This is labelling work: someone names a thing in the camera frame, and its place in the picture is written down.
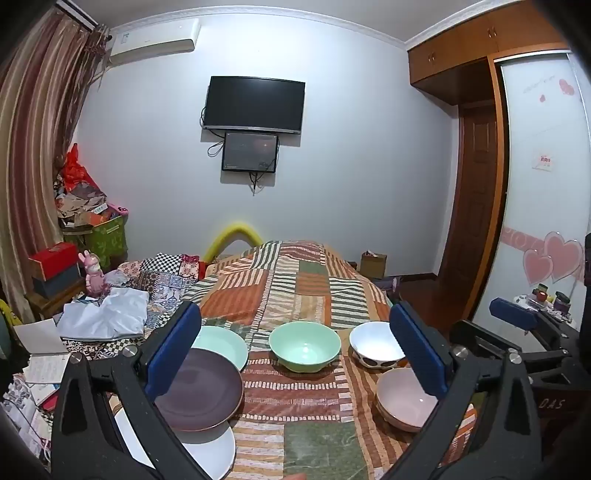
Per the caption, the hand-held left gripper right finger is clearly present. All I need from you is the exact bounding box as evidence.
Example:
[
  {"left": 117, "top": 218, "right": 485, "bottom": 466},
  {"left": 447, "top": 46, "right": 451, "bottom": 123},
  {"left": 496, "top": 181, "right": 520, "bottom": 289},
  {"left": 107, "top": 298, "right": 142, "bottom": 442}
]
[{"left": 389, "top": 301, "right": 543, "bottom": 480}]

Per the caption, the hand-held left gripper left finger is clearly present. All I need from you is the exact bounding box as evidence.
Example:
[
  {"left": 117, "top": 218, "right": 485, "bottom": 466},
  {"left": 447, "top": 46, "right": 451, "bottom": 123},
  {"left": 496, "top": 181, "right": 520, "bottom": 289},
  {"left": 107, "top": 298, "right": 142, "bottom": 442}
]
[{"left": 51, "top": 301, "right": 218, "bottom": 480}]

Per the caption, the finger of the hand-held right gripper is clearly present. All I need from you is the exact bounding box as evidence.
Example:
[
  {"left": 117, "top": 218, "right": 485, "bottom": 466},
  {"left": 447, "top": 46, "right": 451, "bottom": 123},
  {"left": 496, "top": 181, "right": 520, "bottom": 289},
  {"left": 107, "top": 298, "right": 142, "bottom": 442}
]
[
  {"left": 489, "top": 298, "right": 578, "bottom": 344},
  {"left": 450, "top": 320, "right": 573, "bottom": 370}
]

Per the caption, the white spotted bowl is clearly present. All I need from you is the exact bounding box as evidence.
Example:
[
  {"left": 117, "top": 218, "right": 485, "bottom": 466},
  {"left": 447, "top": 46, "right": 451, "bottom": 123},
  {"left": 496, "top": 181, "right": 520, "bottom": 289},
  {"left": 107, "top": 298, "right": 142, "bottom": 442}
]
[{"left": 349, "top": 322, "right": 407, "bottom": 370}]

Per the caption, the pink bowl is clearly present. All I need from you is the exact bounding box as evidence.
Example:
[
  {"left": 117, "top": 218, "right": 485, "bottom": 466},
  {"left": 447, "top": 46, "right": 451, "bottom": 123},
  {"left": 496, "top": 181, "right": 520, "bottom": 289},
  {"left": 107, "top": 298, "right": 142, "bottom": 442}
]
[{"left": 375, "top": 368, "right": 462, "bottom": 433}]

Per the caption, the light green plate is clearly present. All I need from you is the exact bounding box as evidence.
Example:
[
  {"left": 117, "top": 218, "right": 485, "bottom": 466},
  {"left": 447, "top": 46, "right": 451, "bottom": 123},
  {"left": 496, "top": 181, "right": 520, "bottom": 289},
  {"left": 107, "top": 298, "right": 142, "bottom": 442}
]
[{"left": 189, "top": 325, "right": 250, "bottom": 372}]

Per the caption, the dark brown plate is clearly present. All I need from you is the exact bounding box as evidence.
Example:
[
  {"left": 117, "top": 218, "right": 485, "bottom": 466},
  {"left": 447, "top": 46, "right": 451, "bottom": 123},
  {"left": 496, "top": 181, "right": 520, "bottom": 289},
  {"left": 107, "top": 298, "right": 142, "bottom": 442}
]
[{"left": 152, "top": 348, "right": 245, "bottom": 432}]

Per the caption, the white plate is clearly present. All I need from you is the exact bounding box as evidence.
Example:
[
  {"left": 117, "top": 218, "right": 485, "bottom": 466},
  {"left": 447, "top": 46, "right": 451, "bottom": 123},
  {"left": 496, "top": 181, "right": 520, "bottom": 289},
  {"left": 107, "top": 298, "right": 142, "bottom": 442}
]
[{"left": 113, "top": 406, "right": 237, "bottom": 480}]

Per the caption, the green bowl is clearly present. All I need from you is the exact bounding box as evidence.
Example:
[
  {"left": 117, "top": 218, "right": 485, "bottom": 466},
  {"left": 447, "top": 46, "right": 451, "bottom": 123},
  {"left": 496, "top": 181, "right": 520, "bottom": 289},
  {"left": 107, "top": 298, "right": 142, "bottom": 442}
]
[{"left": 269, "top": 322, "right": 341, "bottom": 374}]

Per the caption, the checkered patchwork quilt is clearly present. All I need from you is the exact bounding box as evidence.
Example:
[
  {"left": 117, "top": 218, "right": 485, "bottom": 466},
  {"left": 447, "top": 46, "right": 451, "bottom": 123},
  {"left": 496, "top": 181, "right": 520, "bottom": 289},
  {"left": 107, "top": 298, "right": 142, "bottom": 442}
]
[{"left": 65, "top": 253, "right": 208, "bottom": 361}]

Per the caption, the white cloth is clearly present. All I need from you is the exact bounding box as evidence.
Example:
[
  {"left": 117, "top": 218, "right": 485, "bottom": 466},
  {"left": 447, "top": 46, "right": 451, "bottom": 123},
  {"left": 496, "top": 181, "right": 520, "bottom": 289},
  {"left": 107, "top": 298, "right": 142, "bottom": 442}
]
[{"left": 58, "top": 288, "right": 151, "bottom": 342}]

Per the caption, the cardboard box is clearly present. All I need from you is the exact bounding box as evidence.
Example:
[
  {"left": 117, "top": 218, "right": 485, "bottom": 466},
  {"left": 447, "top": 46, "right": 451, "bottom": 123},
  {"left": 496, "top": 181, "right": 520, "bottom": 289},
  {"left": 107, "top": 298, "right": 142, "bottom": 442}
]
[{"left": 360, "top": 251, "right": 387, "bottom": 278}]

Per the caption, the pink rabbit toy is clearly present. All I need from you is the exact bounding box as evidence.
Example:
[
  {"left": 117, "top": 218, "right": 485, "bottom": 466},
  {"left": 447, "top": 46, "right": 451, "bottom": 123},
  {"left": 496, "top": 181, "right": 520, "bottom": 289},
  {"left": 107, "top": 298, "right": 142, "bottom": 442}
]
[{"left": 78, "top": 250, "right": 112, "bottom": 298}]

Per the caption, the green storage box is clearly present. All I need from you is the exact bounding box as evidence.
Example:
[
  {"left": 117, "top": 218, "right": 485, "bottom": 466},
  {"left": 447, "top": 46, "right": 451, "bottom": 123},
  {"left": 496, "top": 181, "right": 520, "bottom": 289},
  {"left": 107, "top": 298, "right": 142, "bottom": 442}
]
[{"left": 62, "top": 215, "right": 130, "bottom": 273}]

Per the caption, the brown wooden door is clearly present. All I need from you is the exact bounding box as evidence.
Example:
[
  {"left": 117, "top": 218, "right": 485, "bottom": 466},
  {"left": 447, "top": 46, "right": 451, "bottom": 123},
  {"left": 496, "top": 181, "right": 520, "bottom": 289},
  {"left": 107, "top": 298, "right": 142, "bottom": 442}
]
[{"left": 457, "top": 104, "right": 499, "bottom": 278}]

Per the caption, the striped patchwork blanket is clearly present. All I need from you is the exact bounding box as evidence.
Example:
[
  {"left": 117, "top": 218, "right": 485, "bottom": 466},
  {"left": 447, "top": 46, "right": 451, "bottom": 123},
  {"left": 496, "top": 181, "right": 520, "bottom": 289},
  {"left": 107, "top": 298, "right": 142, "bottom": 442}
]
[{"left": 106, "top": 240, "right": 476, "bottom": 480}]

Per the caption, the grey box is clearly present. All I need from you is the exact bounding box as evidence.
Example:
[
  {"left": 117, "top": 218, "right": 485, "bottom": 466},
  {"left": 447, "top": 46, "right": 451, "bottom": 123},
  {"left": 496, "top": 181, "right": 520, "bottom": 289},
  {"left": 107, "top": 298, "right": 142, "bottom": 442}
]
[{"left": 31, "top": 265, "right": 83, "bottom": 298}]

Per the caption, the white notebook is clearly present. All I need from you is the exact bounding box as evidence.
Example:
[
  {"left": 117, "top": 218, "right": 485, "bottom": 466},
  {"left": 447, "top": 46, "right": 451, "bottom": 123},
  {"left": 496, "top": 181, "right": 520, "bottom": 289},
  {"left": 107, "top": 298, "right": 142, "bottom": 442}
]
[{"left": 11, "top": 318, "right": 70, "bottom": 356}]

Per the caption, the wooden side table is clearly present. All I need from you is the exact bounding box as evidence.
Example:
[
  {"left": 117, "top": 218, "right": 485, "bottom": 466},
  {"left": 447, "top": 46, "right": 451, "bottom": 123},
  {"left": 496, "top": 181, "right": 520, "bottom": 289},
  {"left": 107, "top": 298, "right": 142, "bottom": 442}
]
[{"left": 25, "top": 281, "right": 88, "bottom": 319}]

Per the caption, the yellow foam tube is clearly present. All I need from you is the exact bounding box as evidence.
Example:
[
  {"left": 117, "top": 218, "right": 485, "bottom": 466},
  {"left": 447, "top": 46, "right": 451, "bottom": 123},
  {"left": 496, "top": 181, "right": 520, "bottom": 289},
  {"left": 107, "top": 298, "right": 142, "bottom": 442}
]
[{"left": 203, "top": 223, "right": 262, "bottom": 264}]

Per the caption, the pile of printed papers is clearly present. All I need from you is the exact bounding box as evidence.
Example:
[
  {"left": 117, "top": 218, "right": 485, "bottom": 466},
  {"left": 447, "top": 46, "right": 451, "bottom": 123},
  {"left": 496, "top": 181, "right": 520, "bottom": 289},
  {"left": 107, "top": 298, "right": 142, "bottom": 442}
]
[{"left": 0, "top": 353, "right": 70, "bottom": 462}]

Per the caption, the red box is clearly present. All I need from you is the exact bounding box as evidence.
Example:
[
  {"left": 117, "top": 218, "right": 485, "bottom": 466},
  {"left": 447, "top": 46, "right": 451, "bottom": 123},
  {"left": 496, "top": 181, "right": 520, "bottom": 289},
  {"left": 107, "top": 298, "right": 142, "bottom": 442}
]
[{"left": 28, "top": 243, "right": 80, "bottom": 280}]

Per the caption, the yellow cloth item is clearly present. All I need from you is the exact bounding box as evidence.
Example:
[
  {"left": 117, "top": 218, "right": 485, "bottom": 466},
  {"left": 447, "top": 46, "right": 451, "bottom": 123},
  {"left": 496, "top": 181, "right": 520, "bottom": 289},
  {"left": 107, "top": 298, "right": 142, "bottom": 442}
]
[{"left": 0, "top": 298, "right": 24, "bottom": 361}]

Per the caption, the pile of papers and bags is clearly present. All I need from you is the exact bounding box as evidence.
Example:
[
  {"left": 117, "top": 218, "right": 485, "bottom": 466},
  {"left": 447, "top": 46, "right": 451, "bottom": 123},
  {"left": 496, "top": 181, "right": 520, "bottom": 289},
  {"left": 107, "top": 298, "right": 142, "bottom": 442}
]
[{"left": 53, "top": 178, "right": 121, "bottom": 227}]

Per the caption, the red plastic bag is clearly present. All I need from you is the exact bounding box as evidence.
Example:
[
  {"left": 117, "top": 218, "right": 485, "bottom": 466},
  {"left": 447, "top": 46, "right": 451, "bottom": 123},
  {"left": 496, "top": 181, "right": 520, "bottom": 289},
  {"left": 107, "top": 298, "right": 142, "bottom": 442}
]
[{"left": 62, "top": 143, "right": 93, "bottom": 190}]

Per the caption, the small black monitor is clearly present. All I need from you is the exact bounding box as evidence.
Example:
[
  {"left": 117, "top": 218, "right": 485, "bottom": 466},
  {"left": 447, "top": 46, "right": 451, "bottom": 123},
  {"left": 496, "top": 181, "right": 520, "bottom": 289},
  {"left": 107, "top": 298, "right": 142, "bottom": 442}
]
[{"left": 222, "top": 131, "right": 280, "bottom": 174}]

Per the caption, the striped curtain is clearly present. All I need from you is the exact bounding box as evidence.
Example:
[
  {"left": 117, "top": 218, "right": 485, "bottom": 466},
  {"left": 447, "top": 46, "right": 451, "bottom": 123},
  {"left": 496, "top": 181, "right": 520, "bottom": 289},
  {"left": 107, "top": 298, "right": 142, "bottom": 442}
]
[{"left": 0, "top": 7, "right": 109, "bottom": 324}]

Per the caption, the wooden overhead cabinet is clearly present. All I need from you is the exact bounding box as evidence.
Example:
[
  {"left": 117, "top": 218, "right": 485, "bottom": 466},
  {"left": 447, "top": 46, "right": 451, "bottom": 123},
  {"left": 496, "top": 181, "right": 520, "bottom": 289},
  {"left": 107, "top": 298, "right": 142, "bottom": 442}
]
[{"left": 406, "top": 0, "right": 571, "bottom": 104}]

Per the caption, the white air conditioner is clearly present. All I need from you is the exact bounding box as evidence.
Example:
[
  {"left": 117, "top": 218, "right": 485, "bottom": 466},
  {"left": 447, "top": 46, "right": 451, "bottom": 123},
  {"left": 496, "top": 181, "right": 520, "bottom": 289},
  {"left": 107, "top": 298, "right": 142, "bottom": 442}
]
[{"left": 108, "top": 18, "right": 201, "bottom": 70}]

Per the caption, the wooden door frame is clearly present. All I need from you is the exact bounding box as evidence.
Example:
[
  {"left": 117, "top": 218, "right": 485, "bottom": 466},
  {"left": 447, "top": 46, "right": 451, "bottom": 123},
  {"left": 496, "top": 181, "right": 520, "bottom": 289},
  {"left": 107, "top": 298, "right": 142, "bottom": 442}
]
[{"left": 436, "top": 55, "right": 511, "bottom": 324}]

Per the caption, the black television cable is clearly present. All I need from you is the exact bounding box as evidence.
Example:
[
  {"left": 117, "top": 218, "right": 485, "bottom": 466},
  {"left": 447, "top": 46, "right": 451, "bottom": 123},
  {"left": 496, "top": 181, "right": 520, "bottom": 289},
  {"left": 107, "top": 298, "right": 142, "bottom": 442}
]
[{"left": 199, "top": 106, "right": 225, "bottom": 158}]

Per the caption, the black wall television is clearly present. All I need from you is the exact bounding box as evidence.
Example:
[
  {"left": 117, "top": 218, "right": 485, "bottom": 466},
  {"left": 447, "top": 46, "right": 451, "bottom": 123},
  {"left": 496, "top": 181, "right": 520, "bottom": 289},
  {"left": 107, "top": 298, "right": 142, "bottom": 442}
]
[{"left": 202, "top": 76, "right": 306, "bottom": 136}]

